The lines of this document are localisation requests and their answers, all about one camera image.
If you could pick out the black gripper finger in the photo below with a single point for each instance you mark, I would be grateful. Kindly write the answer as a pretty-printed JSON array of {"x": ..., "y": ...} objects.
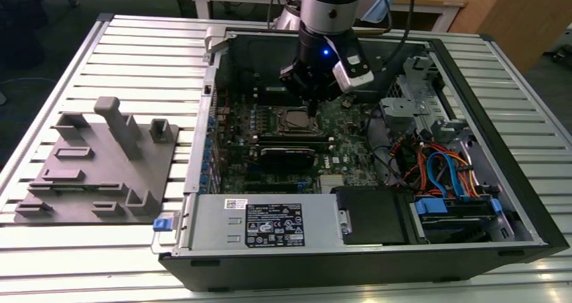
[
  {"x": 298, "y": 76},
  {"x": 326, "y": 86}
]

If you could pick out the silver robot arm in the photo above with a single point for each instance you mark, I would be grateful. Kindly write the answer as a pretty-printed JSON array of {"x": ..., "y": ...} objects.
[{"x": 331, "y": 4}]

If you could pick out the CPU socket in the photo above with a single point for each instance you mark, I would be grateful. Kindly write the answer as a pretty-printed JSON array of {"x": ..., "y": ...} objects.
[{"x": 300, "y": 132}]

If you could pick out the black RAM slot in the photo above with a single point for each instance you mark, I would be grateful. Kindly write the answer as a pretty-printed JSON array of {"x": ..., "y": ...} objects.
[{"x": 295, "y": 137}]

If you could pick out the green motherboard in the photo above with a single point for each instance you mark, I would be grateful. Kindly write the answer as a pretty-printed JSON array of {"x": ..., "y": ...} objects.
[{"x": 358, "y": 138}]

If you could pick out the metal disk bay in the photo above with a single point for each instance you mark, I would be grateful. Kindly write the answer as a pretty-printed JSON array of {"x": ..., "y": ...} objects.
[{"x": 400, "y": 110}]

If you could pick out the grey case latch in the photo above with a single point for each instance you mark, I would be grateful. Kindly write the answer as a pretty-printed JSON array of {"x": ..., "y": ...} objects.
[{"x": 214, "y": 41}]

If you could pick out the black graphics card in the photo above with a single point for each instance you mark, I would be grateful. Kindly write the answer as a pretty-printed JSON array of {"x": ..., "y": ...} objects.
[{"x": 286, "y": 160}]

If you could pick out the silver chipset heatsink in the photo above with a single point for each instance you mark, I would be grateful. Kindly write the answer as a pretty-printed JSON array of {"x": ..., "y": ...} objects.
[{"x": 332, "y": 180}]

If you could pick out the hard disk in blue carrier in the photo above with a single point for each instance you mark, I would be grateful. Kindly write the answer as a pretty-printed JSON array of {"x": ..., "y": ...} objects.
[{"x": 431, "y": 206}]

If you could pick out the wooden cabinet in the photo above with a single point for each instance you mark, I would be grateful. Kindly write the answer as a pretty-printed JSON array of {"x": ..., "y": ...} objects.
[{"x": 514, "y": 14}]

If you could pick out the silver power supply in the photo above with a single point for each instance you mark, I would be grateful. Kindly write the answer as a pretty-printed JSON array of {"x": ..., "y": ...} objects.
[{"x": 210, "y": 222}]

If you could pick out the grey parts rack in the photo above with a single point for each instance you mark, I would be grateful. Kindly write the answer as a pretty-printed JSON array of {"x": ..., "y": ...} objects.
[{"x": 111, "y": 169}]

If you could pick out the grey chair base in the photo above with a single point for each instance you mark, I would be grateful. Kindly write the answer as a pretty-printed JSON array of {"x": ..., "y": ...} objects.
[{"x": 560, "y": 50}]

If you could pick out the blue case latch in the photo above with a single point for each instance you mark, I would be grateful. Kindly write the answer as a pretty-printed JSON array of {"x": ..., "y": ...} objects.
[{"x": 162, "y": 225}]

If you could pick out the black PC case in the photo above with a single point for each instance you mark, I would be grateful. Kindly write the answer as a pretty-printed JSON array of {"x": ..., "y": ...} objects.
[{"x": 312, "y": 273}]

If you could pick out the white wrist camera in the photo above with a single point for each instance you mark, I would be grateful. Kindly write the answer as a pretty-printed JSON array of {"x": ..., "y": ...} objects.
[{"x": 355, "y": 73}]

